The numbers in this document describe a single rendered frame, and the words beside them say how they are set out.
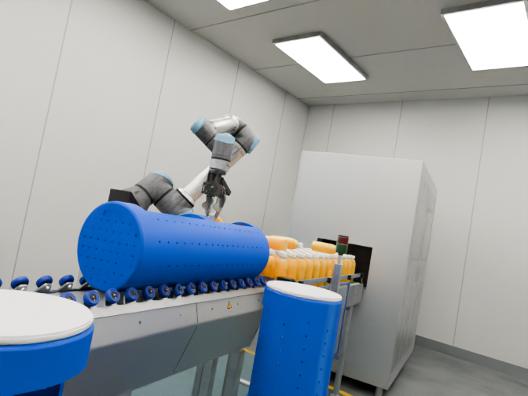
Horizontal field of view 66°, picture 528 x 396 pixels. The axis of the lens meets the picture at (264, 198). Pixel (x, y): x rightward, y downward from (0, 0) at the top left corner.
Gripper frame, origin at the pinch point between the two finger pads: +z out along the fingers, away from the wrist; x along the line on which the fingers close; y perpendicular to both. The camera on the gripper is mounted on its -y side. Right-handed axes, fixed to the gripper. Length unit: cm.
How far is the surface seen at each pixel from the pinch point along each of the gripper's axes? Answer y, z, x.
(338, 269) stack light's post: -67, 16, 43
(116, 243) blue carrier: 62, 14, 9
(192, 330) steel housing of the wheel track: 27, 43, 20
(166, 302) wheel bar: 42, 32, 17
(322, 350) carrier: 19, 38, 66
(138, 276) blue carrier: 60, 22, 18
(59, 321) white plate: 110, 21, 50
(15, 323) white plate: 116, 21, 48
